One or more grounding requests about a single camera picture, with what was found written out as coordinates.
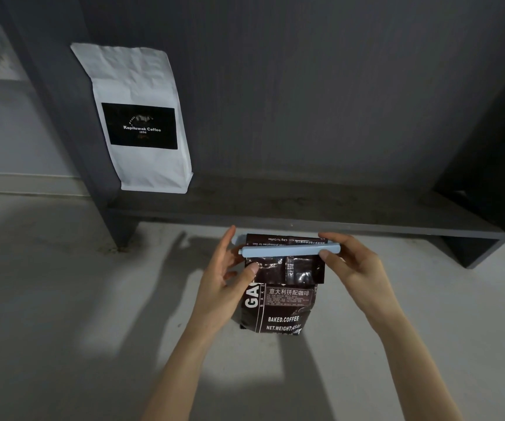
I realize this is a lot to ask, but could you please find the person's right hand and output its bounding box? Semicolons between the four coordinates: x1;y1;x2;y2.
318;232;405;324

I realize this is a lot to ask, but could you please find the person's left hand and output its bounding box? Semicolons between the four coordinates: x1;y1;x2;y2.
190;225;260;331

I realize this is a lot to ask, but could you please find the light blue bag sealing clip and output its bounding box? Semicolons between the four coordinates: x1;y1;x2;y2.
234;241;338;259

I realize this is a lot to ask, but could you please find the dark brown coffee bag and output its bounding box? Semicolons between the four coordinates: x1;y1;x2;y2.
239;233;326;335

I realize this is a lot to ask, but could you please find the person's left forearm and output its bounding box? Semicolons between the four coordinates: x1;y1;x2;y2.
141;317;232;421

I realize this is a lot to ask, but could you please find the person's right forearm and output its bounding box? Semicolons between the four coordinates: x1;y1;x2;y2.
365;306;470;421

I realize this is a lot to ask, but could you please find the dark grey shelf unit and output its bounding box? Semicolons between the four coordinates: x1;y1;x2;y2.
0;0;505;269

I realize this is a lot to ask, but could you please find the white coffee bag black label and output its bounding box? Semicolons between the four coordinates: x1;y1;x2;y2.
70;43;194;194

